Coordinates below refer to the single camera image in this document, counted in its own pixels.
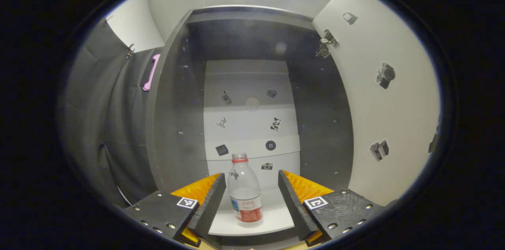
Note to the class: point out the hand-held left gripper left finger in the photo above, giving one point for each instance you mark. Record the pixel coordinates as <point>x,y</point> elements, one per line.
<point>211,206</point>

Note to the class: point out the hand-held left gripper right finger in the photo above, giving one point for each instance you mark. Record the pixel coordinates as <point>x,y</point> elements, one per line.
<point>294,206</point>

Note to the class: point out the clear plastic bottle red label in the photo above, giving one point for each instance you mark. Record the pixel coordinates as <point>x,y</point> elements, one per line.
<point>244,198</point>

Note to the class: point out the dark grey cabinet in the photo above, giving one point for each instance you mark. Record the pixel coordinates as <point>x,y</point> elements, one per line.
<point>173,124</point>

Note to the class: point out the pale cabinet shelf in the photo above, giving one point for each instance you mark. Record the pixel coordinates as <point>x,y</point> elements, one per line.
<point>276,218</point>

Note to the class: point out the metal door hinge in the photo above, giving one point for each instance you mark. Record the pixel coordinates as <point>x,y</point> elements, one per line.
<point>326,43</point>

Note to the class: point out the black backdrop cloth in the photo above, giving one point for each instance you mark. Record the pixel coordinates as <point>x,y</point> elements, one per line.
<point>118,124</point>

